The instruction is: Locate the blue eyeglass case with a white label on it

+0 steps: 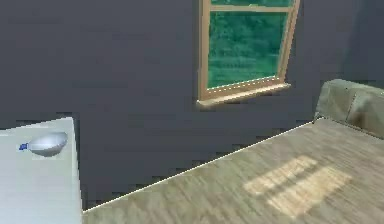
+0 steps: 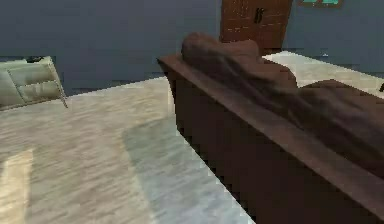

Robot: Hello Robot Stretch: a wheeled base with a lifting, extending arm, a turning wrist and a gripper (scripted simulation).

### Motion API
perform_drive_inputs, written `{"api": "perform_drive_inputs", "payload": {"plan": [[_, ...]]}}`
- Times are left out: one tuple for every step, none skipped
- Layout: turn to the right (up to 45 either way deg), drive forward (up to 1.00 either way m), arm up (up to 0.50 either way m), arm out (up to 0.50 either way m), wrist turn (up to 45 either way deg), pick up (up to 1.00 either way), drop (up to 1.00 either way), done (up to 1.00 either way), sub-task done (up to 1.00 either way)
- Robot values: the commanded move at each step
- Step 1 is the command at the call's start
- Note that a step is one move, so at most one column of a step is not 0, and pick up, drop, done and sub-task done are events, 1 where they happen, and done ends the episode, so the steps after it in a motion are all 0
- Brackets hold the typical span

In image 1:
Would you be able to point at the wooden framed window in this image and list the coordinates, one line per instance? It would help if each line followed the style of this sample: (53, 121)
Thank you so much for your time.
(245, 50)

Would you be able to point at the white bowl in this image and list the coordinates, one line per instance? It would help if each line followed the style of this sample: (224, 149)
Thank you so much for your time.
(48, 144)

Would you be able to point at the olive green sofa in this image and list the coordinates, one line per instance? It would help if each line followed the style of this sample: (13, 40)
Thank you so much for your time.
(353, 105)

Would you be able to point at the white table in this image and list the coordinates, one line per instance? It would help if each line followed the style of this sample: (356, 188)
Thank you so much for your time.
(36, 183)

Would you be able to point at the small blue object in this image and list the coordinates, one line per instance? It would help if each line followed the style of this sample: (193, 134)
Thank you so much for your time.
(23, 146)

